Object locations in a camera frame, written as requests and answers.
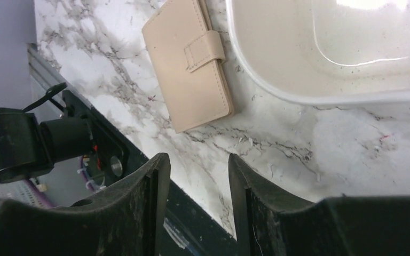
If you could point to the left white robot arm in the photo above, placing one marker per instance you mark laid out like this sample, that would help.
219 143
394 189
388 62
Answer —
29 149

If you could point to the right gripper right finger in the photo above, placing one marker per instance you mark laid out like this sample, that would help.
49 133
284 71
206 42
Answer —
272 221

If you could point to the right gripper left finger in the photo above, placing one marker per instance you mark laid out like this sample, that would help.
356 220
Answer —
126 218

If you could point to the white oblong plastic tray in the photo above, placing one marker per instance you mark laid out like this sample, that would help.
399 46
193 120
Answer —
324 52

